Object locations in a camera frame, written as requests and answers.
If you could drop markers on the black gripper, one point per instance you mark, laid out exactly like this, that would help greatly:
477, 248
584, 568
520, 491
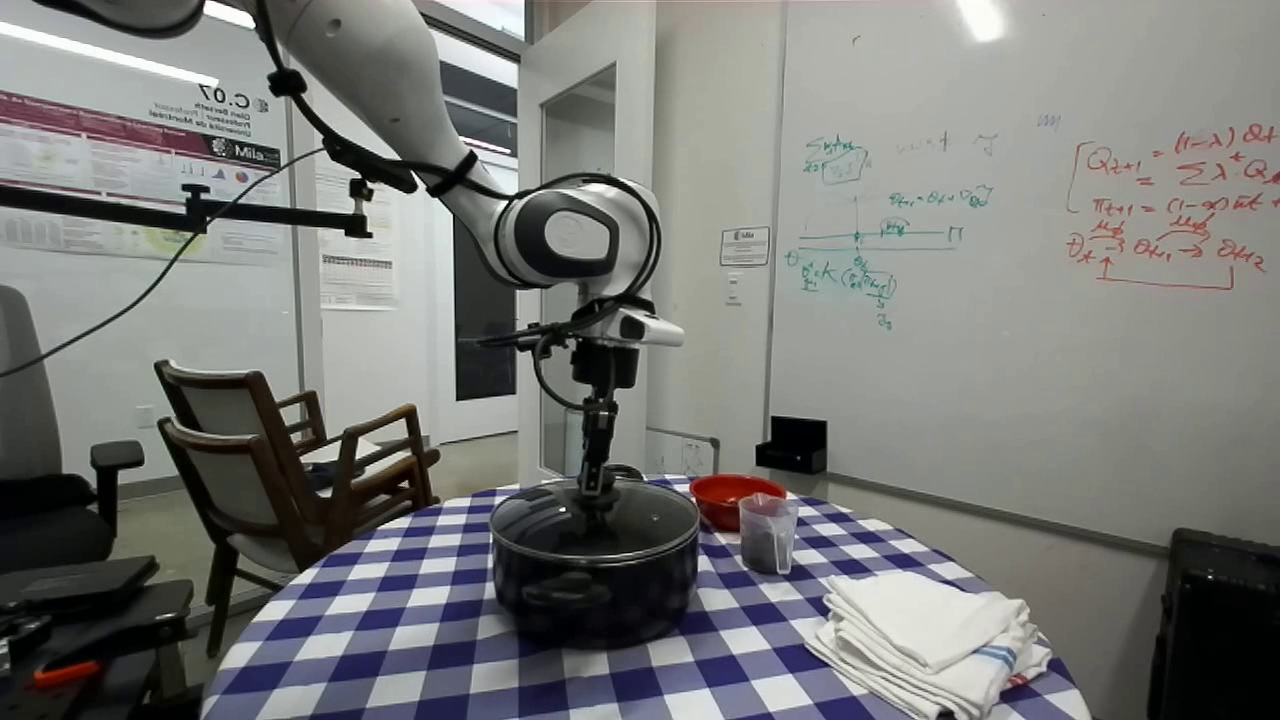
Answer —
602, 370

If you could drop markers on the glass pot lid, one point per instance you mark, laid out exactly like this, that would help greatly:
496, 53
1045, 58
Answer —
624, 521

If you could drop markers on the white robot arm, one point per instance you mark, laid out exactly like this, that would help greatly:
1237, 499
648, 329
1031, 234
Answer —
368, 83

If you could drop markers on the black cooking pot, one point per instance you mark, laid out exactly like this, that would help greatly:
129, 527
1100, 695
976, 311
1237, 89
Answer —
595, 572

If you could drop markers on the red bowl with beans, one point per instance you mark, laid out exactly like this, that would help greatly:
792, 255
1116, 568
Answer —
722, 494

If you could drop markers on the clear plastic measuring cup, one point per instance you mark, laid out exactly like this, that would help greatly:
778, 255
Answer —
766, 535

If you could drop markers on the blue white checkered tablecloth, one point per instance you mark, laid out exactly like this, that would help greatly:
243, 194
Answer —
407, 626

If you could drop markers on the wooden chair front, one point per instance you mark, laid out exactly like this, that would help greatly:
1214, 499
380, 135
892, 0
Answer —
268, 519

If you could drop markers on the wooden chair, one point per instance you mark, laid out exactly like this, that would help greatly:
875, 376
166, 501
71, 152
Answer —
243, 406
268, 519

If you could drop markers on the wooden chair rear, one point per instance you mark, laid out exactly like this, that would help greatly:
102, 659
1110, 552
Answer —
243, 406

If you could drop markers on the folded white towel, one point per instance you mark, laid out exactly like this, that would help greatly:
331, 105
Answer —
926, 647

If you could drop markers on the whiteboard with writing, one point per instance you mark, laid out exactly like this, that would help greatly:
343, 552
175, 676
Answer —
1031, 255

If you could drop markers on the black office chair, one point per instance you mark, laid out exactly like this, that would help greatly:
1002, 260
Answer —
65, 594

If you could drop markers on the orange black clamp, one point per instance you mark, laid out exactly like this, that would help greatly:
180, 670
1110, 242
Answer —
65, 674

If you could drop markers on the black suitcase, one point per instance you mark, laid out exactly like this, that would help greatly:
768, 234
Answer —
1219, 647

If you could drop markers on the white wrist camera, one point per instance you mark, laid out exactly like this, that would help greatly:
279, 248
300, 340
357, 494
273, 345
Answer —
631, 326

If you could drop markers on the black camera boom pole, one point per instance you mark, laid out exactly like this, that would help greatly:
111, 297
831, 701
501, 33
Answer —
197, 208

